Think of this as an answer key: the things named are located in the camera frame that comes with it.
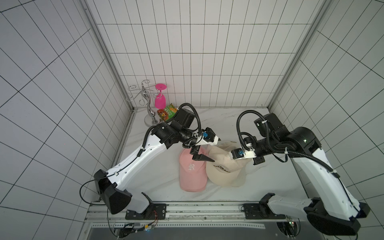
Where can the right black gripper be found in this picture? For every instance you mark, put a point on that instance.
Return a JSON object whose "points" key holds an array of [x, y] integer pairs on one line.
{"points": [[258, 160]]}

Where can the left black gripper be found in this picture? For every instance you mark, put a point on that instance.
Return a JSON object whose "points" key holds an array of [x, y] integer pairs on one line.
{"points": [[194, 151]]}

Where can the pink cap back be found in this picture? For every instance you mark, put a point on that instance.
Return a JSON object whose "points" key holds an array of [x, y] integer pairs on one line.
{"points": [[193, 176]]}

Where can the beige cap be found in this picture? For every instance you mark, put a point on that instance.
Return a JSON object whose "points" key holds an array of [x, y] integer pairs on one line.
{"points": [[224, 171]]}

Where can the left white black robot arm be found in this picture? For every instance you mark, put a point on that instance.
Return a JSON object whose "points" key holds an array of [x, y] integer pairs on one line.
{"points": [[113, 185]]}

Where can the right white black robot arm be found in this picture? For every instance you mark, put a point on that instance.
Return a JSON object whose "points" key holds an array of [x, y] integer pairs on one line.
{"points": [[335, 212]]}

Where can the green orange snack packet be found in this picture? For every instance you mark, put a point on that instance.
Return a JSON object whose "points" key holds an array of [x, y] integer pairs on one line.
{"points": [[167, 113]]}

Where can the pink plastic goblet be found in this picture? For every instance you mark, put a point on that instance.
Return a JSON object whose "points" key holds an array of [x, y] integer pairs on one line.
{"points": [[160, 100]]}

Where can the silver wine glass rack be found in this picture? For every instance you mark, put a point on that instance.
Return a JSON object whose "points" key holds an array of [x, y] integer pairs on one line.
{"points": [[146, 95]]}

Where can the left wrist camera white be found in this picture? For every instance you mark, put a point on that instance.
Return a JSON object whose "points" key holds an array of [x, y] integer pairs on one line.
{"points": [[209, 137]]}

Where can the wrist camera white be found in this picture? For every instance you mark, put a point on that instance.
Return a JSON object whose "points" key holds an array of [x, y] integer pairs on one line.
{"points": [[240, 154], [209, 137]]}

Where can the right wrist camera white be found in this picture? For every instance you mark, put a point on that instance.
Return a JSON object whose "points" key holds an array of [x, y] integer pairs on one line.
{"points": [[240, 154]]}

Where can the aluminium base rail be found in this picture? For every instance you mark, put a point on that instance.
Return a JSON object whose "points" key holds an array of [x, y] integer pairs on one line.
{"points": [[192, 215]]}

